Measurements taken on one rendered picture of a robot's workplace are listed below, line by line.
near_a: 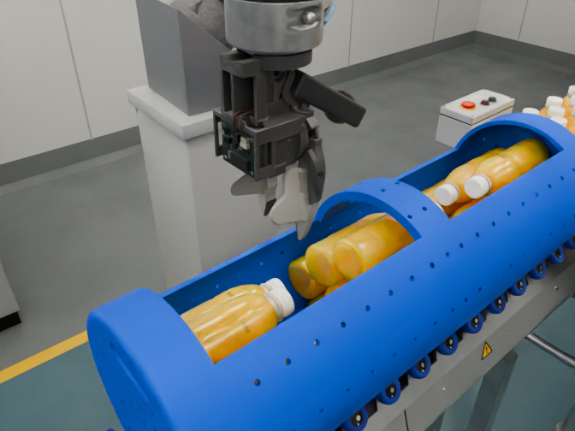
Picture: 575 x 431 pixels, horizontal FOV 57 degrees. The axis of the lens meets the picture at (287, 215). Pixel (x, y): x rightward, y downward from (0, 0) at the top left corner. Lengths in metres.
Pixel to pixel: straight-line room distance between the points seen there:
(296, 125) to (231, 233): 1.09
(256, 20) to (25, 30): 2.94
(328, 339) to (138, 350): 0.21
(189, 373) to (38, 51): 2.97
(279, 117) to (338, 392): 0.33
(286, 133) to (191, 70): 0.85
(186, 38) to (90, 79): 2.25
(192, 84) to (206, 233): 0.43
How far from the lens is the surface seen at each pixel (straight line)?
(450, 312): 0.78
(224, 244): 1.59
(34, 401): 2.24
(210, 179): 1.45
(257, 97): 0.50
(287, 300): 0.68
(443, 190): 1.03
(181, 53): 1.33
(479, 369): 1.08
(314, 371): 0.62
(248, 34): 0.48
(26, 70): 3.41
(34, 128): 3.52
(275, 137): 0.50
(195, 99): 1.37
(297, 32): 0.48
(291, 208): 0.55
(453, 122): 1.47
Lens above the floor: 1.64
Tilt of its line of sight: 34 degrees down
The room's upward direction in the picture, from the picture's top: straight up
